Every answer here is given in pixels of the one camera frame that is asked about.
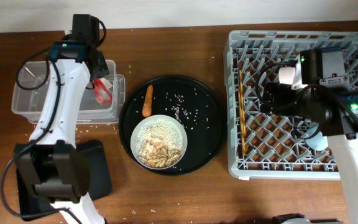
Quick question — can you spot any red snack wrapper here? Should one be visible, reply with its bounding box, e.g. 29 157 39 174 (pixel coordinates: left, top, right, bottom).
94 78 112 104

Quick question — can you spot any blue cup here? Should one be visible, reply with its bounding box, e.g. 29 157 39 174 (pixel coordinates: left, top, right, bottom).
305 124 328 151

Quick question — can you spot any black rectangular bin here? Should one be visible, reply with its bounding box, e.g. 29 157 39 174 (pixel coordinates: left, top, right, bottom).
15 140 112 222

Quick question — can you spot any round black tray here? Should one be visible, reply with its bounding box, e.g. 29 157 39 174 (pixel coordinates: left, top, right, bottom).
119 75 226 176

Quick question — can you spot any clear plastic bin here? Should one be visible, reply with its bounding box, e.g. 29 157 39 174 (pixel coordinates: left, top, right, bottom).
11 60 126 124

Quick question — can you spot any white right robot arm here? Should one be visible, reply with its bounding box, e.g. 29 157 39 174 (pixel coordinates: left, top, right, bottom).
260 83 358 223

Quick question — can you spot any white tissue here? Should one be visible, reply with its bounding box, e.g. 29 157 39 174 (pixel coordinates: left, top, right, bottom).
101 78 113 89

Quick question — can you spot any wooden chopstick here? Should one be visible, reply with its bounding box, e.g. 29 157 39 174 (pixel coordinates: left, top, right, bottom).
240 77 247 156
238 70 246 156

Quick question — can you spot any orange carrot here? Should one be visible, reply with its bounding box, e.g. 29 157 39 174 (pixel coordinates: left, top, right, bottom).
142 85 154 118

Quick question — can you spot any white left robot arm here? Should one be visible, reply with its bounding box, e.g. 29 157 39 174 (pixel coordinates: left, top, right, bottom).
0 40 108 223

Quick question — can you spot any grey bowl with food scraps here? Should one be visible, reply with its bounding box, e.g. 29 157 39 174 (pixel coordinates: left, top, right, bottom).
130 115 188 171

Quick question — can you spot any grey dishwasher rack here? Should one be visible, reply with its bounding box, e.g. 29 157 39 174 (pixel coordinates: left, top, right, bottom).
223 30 358 180

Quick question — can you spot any black cable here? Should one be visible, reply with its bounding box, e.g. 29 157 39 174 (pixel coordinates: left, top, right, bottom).
255 60 298 106

